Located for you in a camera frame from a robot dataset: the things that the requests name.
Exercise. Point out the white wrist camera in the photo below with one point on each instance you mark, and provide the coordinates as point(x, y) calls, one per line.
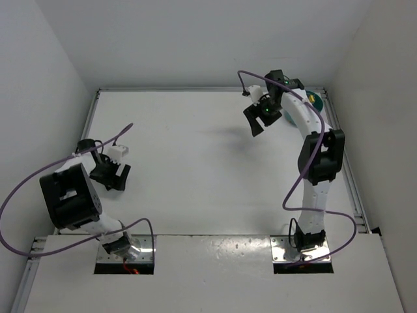
point(255, 92)
point(117, 152)

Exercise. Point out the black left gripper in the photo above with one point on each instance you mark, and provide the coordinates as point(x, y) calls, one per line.
point(109, 174)

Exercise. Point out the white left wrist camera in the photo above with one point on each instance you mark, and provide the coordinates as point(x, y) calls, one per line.
point(117, 152)

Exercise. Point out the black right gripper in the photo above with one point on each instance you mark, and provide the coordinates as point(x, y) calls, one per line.
point(261, 115)

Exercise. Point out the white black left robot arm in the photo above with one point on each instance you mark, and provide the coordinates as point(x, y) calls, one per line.
point(73, 202)

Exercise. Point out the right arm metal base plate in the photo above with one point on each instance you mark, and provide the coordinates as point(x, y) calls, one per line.
point(283, 253)

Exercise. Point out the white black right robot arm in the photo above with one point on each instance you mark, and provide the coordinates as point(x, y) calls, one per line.
point(321, 155)

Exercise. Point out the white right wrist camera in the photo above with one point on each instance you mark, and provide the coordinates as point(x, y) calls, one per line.
point(255, 92)

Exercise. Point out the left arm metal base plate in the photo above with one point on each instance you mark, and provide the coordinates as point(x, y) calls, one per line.
point(139, 253)

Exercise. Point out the teal divided round container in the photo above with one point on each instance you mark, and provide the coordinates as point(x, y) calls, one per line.
point(318, 105)

